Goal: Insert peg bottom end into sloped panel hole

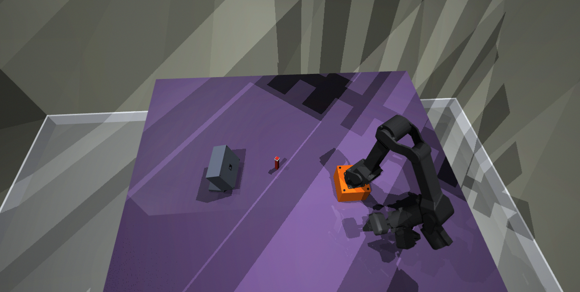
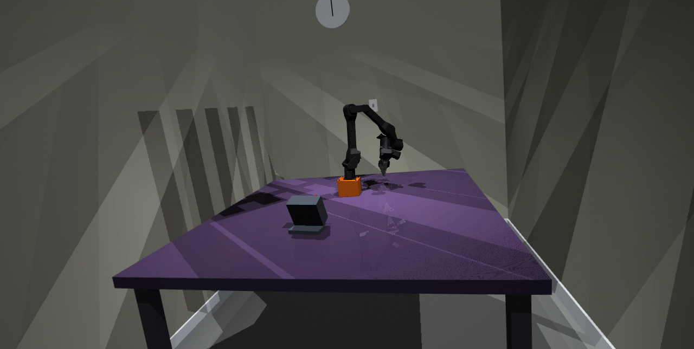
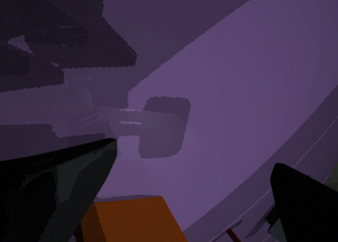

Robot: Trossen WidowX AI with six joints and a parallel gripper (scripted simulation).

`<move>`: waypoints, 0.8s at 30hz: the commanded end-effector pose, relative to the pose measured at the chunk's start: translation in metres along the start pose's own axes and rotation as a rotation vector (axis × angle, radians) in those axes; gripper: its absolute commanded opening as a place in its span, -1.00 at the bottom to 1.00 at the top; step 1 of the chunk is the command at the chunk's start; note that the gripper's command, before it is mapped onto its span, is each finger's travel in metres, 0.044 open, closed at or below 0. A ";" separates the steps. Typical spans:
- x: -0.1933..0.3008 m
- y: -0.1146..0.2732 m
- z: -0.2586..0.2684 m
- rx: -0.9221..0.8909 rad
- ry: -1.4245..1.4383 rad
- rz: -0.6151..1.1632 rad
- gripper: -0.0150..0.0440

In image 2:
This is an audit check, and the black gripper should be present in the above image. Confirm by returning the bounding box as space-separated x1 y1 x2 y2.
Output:
378 144 392 176

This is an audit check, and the dark grey sloped panel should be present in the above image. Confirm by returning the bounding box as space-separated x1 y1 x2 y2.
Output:
286 196 328 235

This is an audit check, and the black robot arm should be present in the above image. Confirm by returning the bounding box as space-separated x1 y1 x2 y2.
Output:
342 104 403 180

